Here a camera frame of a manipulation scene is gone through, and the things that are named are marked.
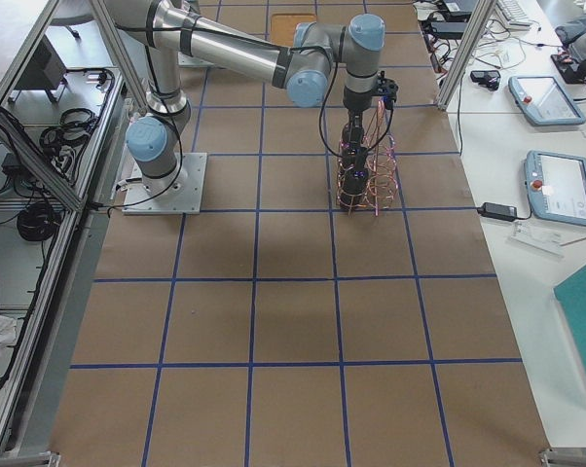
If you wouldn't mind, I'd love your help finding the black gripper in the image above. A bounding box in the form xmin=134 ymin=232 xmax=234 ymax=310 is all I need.
xmin=343 ymin=88 xmax=376 ymax=127

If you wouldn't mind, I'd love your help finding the dark wine bottle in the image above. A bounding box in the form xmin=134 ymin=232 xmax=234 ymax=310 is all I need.
xmin=339 ymin=122 xmax=369 ymax=211

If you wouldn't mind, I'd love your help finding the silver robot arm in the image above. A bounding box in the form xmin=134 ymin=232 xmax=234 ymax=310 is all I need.
xmin=106 ymin=1 xmax=392 ymax=206

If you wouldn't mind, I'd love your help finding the black power adapter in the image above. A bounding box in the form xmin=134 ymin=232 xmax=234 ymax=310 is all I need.
xmin=477 ymin=202 xmax=518 ymax=222

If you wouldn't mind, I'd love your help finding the far teach pendant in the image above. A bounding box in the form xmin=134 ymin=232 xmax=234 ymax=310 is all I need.
xmin=507 ymin=76 xmax=586 ymax=126

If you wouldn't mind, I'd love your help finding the teach pendant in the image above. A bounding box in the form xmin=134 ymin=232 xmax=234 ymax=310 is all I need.
xmin=507 ymin=76 xmax=586 ymax=126
xmin=524 ymin=150 xmax=586 ymax=227

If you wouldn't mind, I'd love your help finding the near teach pendant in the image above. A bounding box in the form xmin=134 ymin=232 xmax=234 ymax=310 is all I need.
xmin=524 ymin=150 xmax=586 ymax=227

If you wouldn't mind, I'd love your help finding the clear acrylic piece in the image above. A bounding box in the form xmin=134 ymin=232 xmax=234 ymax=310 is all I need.
xmin=508 ymin=222 xmax=564 ymax=259

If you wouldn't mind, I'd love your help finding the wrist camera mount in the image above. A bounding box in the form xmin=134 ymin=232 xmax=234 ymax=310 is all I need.
xmin=374 ymin=70 xmax=398 ymax=111

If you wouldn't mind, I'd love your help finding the copper wire bottle basket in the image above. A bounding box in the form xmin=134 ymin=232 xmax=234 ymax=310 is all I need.
xmin=337 ymin=100 xmax=398 ymax=214

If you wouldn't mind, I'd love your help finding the aluminium frame post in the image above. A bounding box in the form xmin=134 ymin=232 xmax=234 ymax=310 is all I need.
xmin=436 ymin=0 xmax=495 ymax=111

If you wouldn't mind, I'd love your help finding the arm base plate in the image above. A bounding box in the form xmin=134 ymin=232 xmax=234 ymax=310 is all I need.
xmin=122 ymin=152 xmax=207 ymax=215

